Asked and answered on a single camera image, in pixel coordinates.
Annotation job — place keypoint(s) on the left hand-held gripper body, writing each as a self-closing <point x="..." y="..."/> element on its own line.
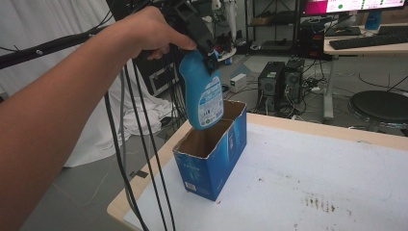
<point x="192" y="22"/>

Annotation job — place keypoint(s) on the blue detergent bottle white cap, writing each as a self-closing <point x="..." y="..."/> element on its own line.
<point x="200" y="96"/>

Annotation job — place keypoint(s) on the blue cardboard box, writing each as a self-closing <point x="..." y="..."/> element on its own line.
<point x="208" y="170"/>

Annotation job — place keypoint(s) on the person's left hand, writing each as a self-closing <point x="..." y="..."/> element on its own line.
<point x="147" y="32"/>

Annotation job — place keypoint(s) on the small white box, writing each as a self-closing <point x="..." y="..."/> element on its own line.
<point x="238" y="82"/>

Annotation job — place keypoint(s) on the black case silver edges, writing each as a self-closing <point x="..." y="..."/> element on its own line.
<point x="160" y="80"/>

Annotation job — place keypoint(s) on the black computer tower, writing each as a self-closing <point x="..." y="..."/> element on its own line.
<point x="271" y="83"/>
<point x="293" y="78"/>

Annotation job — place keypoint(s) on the black shelf rack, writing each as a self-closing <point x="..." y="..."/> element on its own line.
<point x="272" y="29"/>

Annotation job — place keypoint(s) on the wooden desk white leg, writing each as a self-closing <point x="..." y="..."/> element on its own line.
<point x="328" y="86"/>

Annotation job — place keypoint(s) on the white curtain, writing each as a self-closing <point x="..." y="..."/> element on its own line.
<point x="48" y="19"/>

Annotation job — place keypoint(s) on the black metal bar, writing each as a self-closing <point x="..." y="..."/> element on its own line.
<point x="48" y="48"/>

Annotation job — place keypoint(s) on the white foam mat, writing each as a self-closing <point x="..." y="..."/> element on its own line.
<point x="288" y="192"/>

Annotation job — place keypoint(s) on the computer monitor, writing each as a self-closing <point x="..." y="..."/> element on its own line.
<point x="352" y="5"/>

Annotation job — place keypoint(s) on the black round stool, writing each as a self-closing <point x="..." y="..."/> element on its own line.
<point x="381" y="106"/>

